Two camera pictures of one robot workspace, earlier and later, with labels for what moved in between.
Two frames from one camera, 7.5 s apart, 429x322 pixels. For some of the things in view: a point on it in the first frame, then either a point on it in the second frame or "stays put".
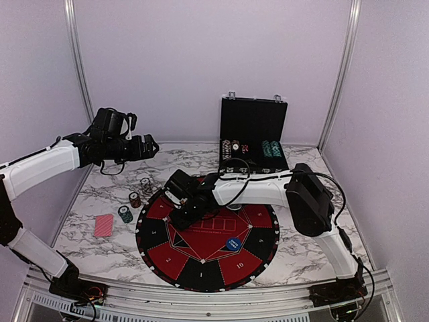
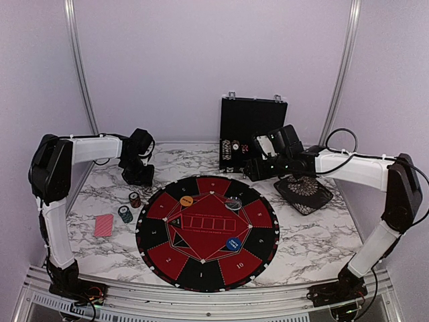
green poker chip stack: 125,214 stays put
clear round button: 234,206 stays put
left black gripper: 137,153 to 146,180
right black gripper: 180,224 to 258,173
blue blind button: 233,243 stays put
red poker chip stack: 135,199 stays put
